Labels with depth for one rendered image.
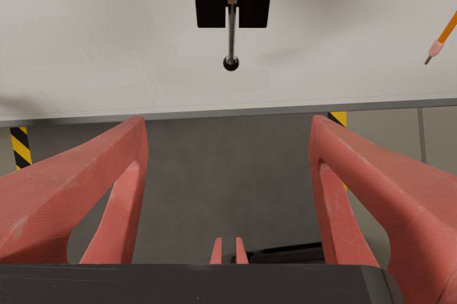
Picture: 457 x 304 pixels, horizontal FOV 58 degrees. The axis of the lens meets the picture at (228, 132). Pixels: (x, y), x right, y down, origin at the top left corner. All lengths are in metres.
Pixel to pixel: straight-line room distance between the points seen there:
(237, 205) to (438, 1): 1.17
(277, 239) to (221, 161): 0.34
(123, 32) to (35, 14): 0.08
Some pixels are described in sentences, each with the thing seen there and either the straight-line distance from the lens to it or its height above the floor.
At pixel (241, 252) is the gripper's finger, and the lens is 0.26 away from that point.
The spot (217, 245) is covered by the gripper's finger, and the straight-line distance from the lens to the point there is 0.27.
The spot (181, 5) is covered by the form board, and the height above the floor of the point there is 1.00.
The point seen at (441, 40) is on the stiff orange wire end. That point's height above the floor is 1.11.
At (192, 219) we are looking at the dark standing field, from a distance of 1.51.
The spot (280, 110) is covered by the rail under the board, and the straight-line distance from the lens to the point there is 0.50.
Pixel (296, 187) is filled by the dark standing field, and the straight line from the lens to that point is 1.45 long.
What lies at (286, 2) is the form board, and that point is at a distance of 0.37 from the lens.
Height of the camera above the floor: 1.36
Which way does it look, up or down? 77 degrees down
